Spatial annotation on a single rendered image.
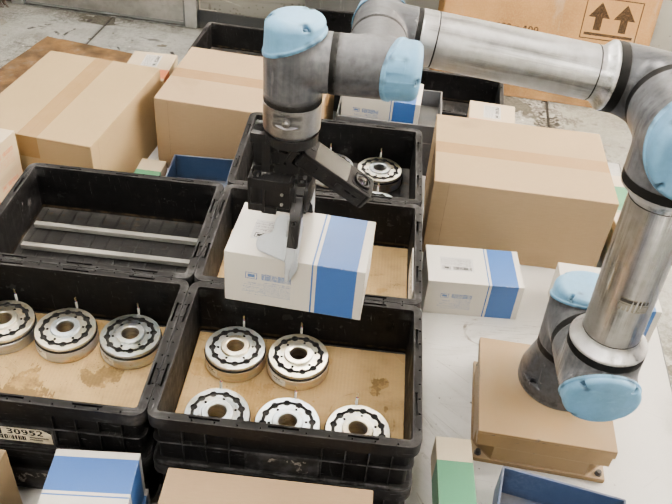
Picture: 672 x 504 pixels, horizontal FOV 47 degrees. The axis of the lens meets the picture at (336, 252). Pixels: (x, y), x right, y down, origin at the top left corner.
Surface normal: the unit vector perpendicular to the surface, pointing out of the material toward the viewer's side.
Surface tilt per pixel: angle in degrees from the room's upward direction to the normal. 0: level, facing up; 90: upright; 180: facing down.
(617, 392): 96
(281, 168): 90
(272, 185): 90
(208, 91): 0
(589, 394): 96
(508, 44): 45
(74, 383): 0
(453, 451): 0
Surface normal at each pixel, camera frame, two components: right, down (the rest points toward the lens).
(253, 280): -0.15, 0.62
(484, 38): 0.05, -0.11
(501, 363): 0.06, -0.79
